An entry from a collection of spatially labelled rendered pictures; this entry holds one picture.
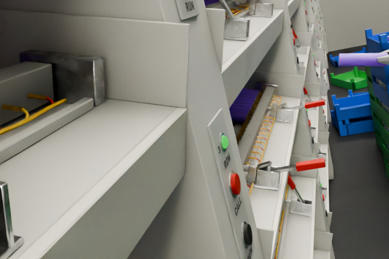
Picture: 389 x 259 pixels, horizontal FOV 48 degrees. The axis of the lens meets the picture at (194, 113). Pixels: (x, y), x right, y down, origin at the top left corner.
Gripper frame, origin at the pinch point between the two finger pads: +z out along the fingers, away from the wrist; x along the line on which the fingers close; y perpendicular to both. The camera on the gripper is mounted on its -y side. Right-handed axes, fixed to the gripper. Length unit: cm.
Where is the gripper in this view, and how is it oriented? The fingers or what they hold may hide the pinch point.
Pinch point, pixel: (388, 60)
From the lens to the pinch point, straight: 65.7
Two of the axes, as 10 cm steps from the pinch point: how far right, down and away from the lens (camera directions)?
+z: -9.1, 2.1, 3.6
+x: -2.9, 3.1, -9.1
